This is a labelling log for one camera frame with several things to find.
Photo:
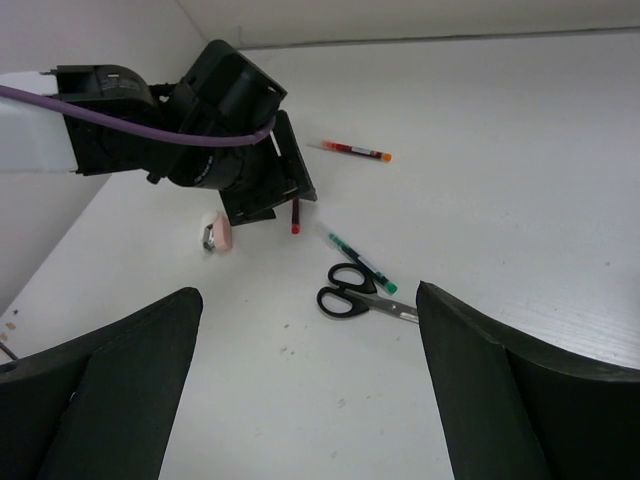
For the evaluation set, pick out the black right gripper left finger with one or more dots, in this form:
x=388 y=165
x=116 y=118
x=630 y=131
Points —
x=100 y=406

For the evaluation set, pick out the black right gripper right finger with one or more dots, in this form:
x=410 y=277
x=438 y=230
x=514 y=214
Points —
x=515 y=407

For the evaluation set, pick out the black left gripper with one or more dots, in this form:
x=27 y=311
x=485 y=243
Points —
x=225 y=95

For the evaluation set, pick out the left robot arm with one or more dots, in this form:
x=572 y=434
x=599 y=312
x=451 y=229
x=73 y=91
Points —
x=90 y=120

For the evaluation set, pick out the orange capped red pen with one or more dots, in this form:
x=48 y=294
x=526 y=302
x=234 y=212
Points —
x=351 y=150

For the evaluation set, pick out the pink mini stapler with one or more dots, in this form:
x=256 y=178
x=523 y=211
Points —
x=217 y=234

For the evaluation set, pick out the green pen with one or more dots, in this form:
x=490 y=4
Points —
x=338 y=243

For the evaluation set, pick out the black handled scissors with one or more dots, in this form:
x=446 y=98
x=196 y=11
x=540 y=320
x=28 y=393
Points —
x=361 y=297

